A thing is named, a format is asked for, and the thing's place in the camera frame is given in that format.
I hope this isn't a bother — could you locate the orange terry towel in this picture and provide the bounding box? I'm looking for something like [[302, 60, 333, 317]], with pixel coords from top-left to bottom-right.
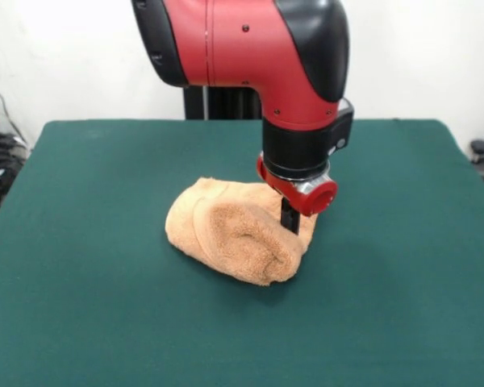
[[163, 175, 319, 287]]

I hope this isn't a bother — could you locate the dark green table cloth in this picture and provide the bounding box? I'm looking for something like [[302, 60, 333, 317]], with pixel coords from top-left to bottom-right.
[[0, 119, 484, 387]]

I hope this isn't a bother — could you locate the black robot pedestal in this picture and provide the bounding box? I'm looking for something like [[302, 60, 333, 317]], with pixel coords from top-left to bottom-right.
[[183, 84, 265, 121]]

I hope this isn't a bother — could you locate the black equipment pile with cables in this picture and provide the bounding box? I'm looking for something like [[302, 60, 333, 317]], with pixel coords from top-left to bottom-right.
[[0, 106, 30, 211]]

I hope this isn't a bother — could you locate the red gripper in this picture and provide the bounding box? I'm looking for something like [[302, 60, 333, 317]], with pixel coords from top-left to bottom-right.
[[256, 155, 340, 235]]

